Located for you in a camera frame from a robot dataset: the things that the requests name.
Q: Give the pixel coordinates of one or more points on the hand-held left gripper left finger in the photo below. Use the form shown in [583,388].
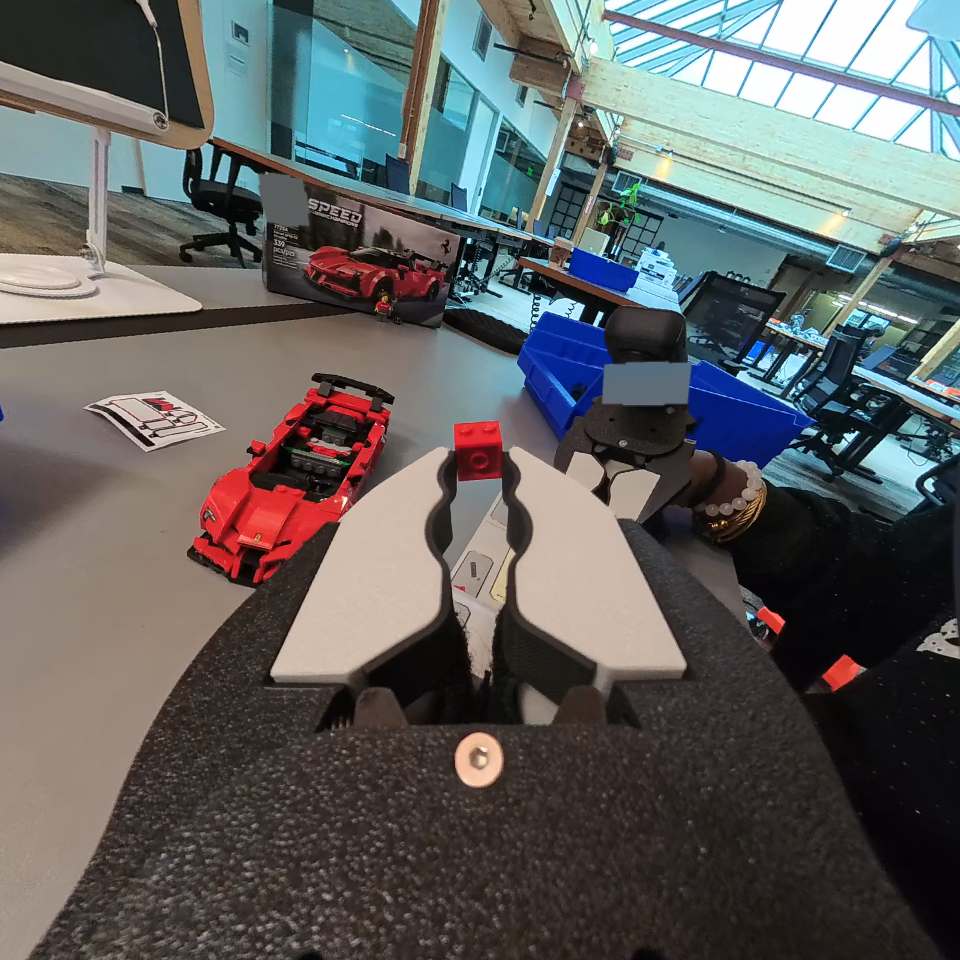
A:
[375,577]

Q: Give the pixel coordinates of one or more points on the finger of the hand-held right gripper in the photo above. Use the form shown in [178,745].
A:
[634,491]
[585,471]

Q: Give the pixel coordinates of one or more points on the white sticker sheet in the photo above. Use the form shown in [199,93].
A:
[150,420]

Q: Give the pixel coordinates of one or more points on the red square lego brick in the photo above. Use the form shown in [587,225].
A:
[480,457]

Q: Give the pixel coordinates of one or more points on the orange plastic piece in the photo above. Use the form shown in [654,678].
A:
[770,621]
[840,671]

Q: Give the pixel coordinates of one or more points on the lego set box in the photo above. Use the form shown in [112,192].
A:
[360,262]

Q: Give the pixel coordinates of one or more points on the lego instruction booklet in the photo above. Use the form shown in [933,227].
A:
[484,570]

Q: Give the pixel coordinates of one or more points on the lego minifigure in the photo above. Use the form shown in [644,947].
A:
[385,304]

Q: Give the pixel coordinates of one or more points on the red lego car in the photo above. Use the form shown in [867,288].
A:
[262,510]

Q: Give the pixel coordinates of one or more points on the black quilted pad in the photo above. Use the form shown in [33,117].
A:
[480,326]

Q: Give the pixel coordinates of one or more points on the wooden desk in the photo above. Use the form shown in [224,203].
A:
[592,281]

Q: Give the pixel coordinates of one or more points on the person's right forearm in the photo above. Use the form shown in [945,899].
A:
[825,570]

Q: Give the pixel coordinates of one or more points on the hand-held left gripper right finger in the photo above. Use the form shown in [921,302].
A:
[592,585]

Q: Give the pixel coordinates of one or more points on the black office chair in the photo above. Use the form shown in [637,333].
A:
[217,195]
[847,375]

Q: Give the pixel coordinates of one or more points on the green plant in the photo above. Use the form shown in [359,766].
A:
[622,204]

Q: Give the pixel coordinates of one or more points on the long white desk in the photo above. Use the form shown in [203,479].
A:
[900,382]

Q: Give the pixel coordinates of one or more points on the long dark desk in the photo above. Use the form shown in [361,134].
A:
[375,191]

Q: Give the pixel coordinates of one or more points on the black panel on white stand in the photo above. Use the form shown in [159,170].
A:
[90,45]

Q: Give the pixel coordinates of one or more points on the black mesh-back chair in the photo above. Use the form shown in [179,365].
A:
[731,315]

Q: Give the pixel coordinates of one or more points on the blue plastic storage bin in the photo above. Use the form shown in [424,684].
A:
[600,268]
[750,420]

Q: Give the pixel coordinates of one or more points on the person's right hand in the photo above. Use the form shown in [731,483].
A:
[703,480]

